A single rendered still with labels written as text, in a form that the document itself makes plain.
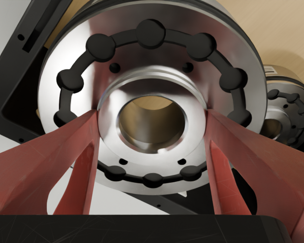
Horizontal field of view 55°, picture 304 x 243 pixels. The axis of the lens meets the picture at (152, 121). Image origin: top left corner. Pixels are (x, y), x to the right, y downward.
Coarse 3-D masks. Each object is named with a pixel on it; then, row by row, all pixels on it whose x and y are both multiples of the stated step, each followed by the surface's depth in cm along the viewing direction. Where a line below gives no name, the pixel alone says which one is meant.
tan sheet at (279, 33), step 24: (72, 0) 23; (216, 0) 24; (240, 0) 24; (264, 0) 24; (288, 0) 24; (240, 24) 25; (264, 24) 25; (288, 24) 25; (48, 48) 25; (264, 48) 26; (288, 48) 27; (144, 96) 29
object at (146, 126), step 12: (132, 108) 16; (144, 108) 16; (168, 108) 16; (120, 120) 13; (132, 120) 15; (144, 120) 15; (156, 120) 16; (168, 120) 15; (180, 120) 14; (132, 132) 14; (144, 132) 15; (156, 132) 15; (168, 132) 14
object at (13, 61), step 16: (32, 0) 14; (48, 0) 14; (64, 0) 14; (32, 16) 14; (48, 16) 15; (16, 32) 14; (32, 32) 16; (48, 32) 15; (16, 48) 15; (32, 48) 15; (0, 64) 15; (16, 64) 15; (0, 80) 16; (16, 80) 16; (0, 96) 17; (0, 112) 17; (0, 128) 18; (16, 128) 18; (32, 128) 19; (160, 208) 24; (176, 208) 24; (192, 208) 25
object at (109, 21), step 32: (128, 0) 10; (160, 0) 10; (96, 32) 11; (128, 32) 11; (160, 32) 11; (192, 32) 11; (224, 32) 11; (64, 64) 12; (96, 64) 12; (128, 64) 12; (160, 64) 12; (192, 64) 12; (224, 64) 12; (256, 64) 11; (64, 96) 13; (96, 96) 12; (224, 96) 12; (256, 96) 12; (256, 128) 13; (192, 160) 14; (128, 192) 16; (160, 192) 16
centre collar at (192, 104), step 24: (144, 72) 12; (168, 72) 12; (120, 96) 12; (168, 96) 12; (192, 96) 12; (192, 120) 12; (120, 144) 13; (144, 144) 14; (168, 144) 14; (192, 144) 13
